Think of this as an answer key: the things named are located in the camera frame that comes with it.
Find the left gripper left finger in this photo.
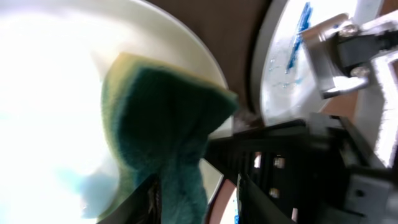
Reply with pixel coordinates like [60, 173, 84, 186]
[98, 175, 162, 224]

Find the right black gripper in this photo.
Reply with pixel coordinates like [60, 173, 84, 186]
[205, 113, 397, 223]

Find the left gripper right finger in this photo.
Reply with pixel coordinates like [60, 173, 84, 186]
[237, 174, 294, 224]

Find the green yellow sponge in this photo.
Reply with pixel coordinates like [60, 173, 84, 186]
[99, 53, 239, 223]

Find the white plate stained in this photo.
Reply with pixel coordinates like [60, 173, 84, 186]
[1, 0, 226, 224]
[250, 0, 358, 126]

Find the white plate front stained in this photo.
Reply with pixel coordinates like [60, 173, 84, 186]
[250, 0, 358, 126]

